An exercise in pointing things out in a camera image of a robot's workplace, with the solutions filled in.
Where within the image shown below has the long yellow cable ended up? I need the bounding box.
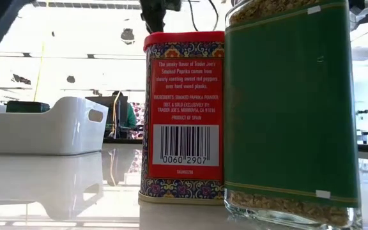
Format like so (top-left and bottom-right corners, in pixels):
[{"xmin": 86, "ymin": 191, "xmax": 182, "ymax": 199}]
[{"xmin": 33, "ymin": 41, "xmax": 46, "ymax": 102}]

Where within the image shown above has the green-lidded glass spice jar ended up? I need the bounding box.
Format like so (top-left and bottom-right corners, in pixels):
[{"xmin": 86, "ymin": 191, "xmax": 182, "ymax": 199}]
[{"xmin": 224, "ymin": 0, "xmax": 363, "ymax": 230}]

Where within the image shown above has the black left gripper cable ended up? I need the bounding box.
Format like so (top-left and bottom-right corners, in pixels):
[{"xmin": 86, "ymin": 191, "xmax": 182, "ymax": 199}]
[{"xmin": 187, "ymin": 0, "xmax": 220, "ymax": 32}]

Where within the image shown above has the person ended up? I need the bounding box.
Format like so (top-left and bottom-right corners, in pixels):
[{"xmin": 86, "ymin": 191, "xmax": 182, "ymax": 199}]
[{"xmin": 112, "ymin": 91, "xmax": 137, "ymax": 139}]

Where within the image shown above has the white plastic bin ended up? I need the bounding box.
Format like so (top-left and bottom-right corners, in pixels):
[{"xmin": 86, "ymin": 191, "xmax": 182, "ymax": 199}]
[{"xmin": 0, "ymin": 96, "xmax": 110, "ymax": 157}]

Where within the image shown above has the round dark ceiling fixture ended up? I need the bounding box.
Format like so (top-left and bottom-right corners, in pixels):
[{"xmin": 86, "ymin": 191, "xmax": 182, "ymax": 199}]
[{"xmin": 120, "ymin": 27, "xmax": 136, "ymax": 45}]

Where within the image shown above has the black computer monitor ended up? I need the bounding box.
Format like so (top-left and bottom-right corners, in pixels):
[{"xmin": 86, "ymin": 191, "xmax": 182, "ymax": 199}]
[{"xmin": 84, "ymin": 95, "xmax": 129, "ymax": 144}]

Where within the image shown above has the purple patterned cloth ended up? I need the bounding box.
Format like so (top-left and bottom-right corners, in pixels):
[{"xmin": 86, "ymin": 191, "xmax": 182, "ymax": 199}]
[{"xmin": 128, "ymin": 102, "xmax": 146, "ymax": 141}]

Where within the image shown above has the black square spice tin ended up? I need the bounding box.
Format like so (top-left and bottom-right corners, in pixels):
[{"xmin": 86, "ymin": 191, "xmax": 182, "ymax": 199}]
[{"xmin": 6, "ymin": 100, "xmax": 51, "ymax": 114}]

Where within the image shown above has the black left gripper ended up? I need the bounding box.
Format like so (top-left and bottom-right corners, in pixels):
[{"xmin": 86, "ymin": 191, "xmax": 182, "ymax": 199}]
[{"xmin": 139, "ymin": 0, "xmax": 182, "ymax": 35}]

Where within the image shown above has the red-lidded smoked paprika tin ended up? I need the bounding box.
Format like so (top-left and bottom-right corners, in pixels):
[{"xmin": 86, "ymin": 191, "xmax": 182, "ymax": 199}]
[{"xmin": 138, "ymin": 31, "xmax": 226, "ymax": 206}]

